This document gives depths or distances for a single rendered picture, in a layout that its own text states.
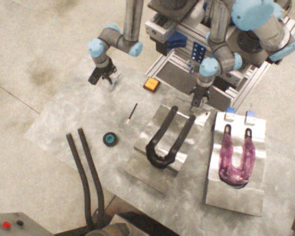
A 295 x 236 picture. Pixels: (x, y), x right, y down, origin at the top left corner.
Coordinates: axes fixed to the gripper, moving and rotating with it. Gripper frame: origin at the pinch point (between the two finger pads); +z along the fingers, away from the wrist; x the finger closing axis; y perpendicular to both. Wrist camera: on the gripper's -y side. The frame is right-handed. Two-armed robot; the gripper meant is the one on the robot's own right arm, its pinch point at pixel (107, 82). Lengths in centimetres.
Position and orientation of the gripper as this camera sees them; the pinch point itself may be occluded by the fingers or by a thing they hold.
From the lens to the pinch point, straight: 150.0
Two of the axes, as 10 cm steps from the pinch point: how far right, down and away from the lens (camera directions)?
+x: -7.4, -6.2, 2.7
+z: 0.6, 3.3, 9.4
